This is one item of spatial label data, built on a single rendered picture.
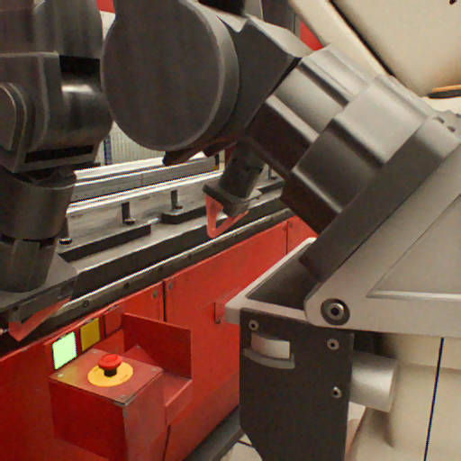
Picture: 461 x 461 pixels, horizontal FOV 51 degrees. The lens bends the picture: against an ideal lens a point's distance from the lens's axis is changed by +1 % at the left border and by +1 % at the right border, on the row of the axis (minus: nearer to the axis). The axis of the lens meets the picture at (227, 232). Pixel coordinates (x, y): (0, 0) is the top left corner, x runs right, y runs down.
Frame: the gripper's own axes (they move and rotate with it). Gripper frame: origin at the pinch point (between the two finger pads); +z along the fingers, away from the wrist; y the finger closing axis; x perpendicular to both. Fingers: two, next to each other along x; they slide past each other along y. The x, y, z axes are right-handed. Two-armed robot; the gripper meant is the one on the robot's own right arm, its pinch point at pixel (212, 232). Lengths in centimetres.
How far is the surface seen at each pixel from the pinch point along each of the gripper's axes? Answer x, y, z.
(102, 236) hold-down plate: -28.9, -12.6, 25.0
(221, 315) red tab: -3, -50, 50
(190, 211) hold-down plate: -25, -45, 24
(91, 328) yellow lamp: -8.8, 11.6, 24.1
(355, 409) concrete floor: 52, -102, 85
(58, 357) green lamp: -7.9, 19.5, 25.6
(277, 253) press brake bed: -5, -89, 41
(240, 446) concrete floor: 24, -62, 100
